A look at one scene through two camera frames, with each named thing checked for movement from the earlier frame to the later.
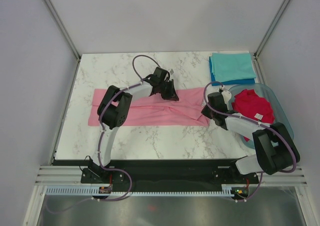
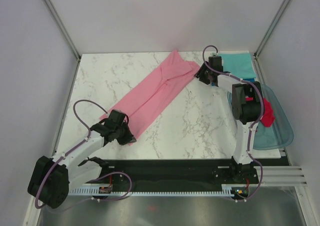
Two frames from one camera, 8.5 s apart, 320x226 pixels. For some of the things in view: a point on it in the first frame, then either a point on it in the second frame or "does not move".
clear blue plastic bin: x=280 y=118 does not move
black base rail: x=207 y=172 does not move
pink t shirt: x=155 y=111 → x=143 y=103
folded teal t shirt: x=227 y=67 does not move
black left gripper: x=172 y=96 → x=129 y=138
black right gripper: x=205 y=111 → x=200 y=73
